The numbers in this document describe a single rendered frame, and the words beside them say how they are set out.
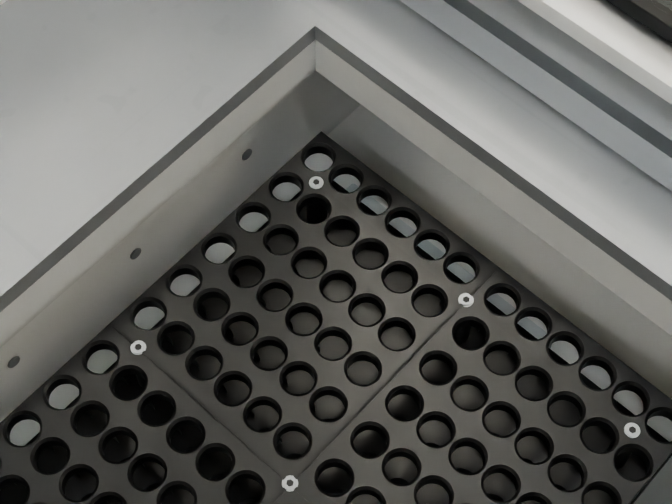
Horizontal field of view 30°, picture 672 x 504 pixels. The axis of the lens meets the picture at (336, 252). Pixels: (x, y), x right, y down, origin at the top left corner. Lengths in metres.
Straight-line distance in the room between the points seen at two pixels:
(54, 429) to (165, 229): 0.10
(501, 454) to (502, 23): 0.15
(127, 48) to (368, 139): 0.15
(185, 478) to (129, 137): 0.12
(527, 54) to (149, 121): 0.13
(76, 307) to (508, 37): 0.19
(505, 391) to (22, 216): 0.17
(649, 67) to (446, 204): 0.17
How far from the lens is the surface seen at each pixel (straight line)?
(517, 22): 0.43
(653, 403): 0.45
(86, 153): 0.44
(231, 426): 0.43
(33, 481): 0.44
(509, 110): 0.44
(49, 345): 0.49
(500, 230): 0.54
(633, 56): 0.41
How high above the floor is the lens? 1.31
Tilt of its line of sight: 62 degrees down
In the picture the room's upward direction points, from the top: 1 degrees clockwise
